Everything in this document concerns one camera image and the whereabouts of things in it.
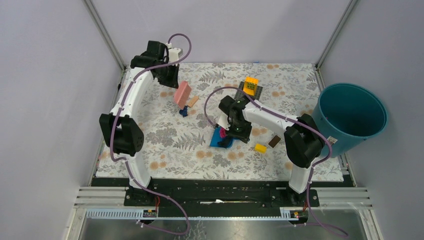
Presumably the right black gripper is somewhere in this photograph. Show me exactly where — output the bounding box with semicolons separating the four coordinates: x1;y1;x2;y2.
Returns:
225;118;253;144

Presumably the pink hand broom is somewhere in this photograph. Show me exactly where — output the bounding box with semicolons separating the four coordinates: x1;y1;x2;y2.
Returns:
173;81;192;110

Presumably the blue dustpan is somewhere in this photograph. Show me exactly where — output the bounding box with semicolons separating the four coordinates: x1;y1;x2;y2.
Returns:
209;127;236;148

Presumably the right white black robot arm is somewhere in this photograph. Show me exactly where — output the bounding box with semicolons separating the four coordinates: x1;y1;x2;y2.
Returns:
218;96;325;206

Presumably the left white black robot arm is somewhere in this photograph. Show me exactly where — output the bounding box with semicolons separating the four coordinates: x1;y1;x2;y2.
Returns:
99;40;183;206

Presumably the small magenta paper scrap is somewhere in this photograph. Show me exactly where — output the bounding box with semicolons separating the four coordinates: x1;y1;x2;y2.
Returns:
219;128;227;139

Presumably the black paper scrap left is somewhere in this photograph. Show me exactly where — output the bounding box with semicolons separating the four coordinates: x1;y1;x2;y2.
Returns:
217;136;234;149

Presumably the yellow block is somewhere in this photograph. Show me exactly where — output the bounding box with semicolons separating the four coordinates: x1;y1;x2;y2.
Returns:
254;143;267;154

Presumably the wooden block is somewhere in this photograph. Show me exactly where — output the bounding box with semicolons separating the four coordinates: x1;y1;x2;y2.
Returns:
187;95;199;108

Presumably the brown block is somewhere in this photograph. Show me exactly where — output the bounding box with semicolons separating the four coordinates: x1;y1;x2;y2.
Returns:
268;135;281;148

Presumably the grey lego baseplate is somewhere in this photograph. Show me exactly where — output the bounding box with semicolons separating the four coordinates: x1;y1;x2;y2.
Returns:
234;81;263;101

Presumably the dark blue paper scrap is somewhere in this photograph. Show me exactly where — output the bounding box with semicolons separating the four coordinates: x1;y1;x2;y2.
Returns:
179;106;188;118

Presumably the yellow lego house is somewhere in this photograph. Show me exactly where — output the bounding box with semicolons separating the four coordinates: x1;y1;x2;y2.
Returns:
242;76;259;96

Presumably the teal plastic bucket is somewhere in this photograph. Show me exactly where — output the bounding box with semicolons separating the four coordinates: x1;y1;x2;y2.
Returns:
311;83;389;158

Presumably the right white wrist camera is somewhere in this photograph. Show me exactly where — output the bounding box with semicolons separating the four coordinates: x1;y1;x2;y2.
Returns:
217;113;230;131

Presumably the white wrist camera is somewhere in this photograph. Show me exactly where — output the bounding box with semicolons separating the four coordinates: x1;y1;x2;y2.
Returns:
165;43;183;63
217;113;230;131

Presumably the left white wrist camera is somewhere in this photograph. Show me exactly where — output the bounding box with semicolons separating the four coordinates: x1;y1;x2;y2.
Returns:
165;43;183;63

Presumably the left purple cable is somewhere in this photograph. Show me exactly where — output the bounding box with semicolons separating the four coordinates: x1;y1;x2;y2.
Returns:
109;33;193;237

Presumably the purple cable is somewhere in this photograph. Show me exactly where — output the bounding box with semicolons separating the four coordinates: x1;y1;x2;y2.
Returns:
203;86;350;239
109;33;193;237

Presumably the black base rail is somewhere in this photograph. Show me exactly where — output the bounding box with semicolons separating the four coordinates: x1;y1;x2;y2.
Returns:
124;178;320;218

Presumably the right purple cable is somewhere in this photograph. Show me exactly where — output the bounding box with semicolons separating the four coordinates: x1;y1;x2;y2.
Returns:
203;86;350;239

